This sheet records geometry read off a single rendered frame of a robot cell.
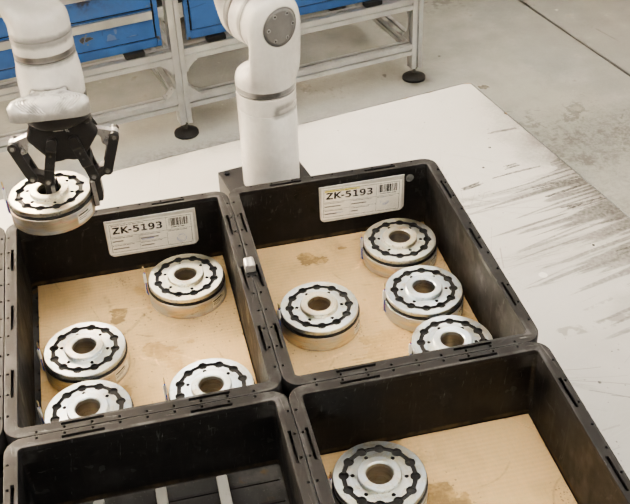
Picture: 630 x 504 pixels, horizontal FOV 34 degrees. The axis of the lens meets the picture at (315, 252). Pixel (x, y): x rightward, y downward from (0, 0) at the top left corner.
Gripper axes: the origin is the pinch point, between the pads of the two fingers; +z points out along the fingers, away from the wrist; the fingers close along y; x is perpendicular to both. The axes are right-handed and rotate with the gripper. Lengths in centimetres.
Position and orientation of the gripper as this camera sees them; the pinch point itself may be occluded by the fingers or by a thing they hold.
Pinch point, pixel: (75, 193)
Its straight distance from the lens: 133.9
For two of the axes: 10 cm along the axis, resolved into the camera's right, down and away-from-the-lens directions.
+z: 0.5, 8.1, 5.8
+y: -9.9, 1.3, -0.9
